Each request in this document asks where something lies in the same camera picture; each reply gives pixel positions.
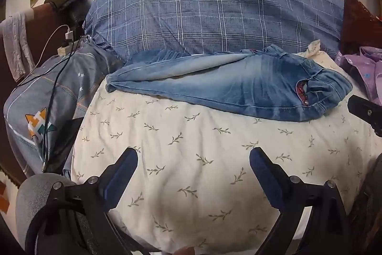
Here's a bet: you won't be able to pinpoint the cream leaf-print bedsheet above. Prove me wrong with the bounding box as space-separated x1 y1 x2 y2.
64 40 378 254

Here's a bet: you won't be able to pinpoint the white power strip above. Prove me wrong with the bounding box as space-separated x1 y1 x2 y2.
57 41 74 57

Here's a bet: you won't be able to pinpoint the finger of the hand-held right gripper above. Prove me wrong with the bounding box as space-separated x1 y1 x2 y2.
347 94 382 137

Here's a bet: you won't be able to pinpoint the black braided cable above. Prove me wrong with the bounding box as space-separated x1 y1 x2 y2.
25 204 90 255

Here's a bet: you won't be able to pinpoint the white charging cable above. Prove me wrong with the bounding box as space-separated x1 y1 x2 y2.
16 24 74 87

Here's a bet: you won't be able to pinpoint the grey hanging cloth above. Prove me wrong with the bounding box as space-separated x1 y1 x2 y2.
0 11 36 82

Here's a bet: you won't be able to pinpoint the blue denim pants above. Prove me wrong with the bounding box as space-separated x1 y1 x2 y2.
106 44 354 122

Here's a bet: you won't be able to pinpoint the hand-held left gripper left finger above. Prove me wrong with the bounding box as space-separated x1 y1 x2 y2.
45 147 139 255

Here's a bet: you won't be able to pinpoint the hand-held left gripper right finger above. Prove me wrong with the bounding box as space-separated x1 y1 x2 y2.
249 147 352 255

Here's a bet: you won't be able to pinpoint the thin black cable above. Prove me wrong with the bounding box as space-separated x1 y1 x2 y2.
42 37 90 172

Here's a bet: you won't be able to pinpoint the person's left leg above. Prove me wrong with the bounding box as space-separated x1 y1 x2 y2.
15 173 90 255

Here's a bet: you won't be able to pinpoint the blue plaid quilt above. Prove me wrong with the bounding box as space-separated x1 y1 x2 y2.
84 0 345 61

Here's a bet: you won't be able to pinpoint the purple floral garment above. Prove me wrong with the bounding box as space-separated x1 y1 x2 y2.
334 46 382 106

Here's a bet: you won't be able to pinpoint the red-brown patterned cloth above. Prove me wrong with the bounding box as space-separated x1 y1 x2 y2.
340 0 382 55

